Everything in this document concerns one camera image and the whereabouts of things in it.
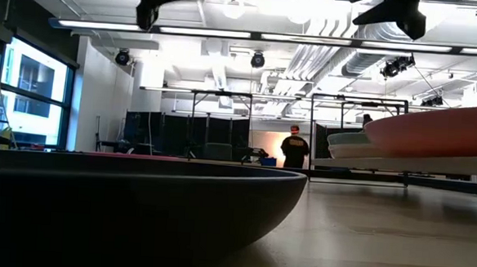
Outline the black partition screen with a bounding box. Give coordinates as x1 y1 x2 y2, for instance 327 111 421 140
122 109 252 162
313 123 365 162

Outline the black metal rig frame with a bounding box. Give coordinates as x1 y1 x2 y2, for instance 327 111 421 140
186 88 255 163

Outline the round white pendant lamp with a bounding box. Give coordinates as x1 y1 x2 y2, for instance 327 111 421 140
221 0 247 21

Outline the light blue plate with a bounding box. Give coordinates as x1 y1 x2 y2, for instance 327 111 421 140
326 130 372 149

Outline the overhead bar with light strips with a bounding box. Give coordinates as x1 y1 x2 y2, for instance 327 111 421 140
48 16 477 57

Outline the large dark bowl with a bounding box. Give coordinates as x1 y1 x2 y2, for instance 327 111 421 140
0 148 309 267

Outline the cream plate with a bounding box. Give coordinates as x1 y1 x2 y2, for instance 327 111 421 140
328 140 390 162

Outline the black ceiling spotlight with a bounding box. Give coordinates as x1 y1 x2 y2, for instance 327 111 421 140
379 54 417 82
249 50 267 69
114 49 132 67

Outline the pink plate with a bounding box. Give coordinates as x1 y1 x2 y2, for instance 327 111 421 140
361 98 477 164

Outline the large window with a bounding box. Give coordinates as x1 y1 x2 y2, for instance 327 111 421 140
0 34 79 150

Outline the silver ventilation duct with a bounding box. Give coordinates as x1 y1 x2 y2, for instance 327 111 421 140
341 16 397 80

